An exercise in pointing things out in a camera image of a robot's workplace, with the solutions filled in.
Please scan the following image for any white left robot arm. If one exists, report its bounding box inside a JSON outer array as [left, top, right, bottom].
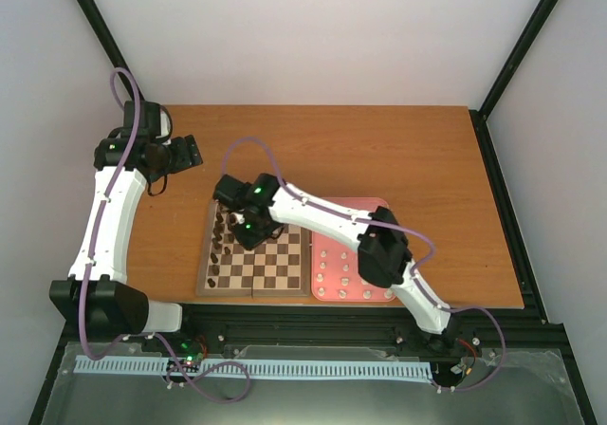
[[49, 101, 202, 352]]

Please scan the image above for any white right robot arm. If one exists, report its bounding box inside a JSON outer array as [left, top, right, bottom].
[[212, 174, 454, 350]]

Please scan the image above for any wooden chess board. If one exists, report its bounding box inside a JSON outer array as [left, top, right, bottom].
[[196, 201, 311, 298]]

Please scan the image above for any pink plastic tray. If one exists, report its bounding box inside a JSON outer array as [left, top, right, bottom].
[[310, 195, 400, 303]]

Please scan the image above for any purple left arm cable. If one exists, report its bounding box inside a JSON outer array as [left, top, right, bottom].
[[78, 67, 252, 403]]

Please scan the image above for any light blue cable duct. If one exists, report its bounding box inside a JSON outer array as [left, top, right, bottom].
[[73, 356, 432, 383]]

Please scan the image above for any black aluminium frame rail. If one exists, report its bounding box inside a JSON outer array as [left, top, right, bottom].
[[28, 301, 598, 425]]

